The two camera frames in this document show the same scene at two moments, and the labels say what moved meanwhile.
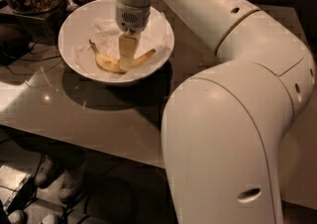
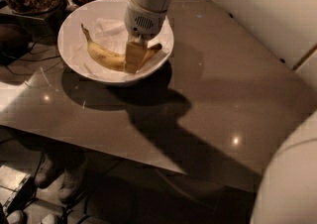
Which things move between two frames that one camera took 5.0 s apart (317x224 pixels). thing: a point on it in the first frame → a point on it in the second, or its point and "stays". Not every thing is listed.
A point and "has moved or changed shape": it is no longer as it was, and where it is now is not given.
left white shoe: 44,170 stays
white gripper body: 133,17 → 143,22
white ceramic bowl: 96,20 stays
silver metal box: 17,188 stays
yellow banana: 114,64 has moved or changed shape
